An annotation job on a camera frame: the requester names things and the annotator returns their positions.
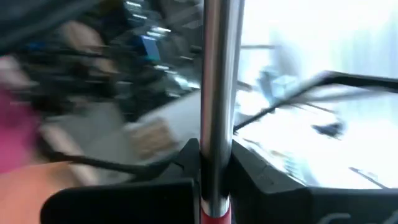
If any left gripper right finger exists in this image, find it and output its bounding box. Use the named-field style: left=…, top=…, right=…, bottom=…
left=229, top=139, right=398, bottom=224

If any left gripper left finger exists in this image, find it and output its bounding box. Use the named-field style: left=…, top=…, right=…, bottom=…
left=40, top=138, right=201, bottom=224

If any steel utensil with red handle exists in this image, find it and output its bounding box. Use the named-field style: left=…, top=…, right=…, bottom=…
left=198, top=0, right=246, bottom=224

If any pink plastic bin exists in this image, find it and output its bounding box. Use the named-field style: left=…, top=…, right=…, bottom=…
left=0, top=90, right=41, bottom=175

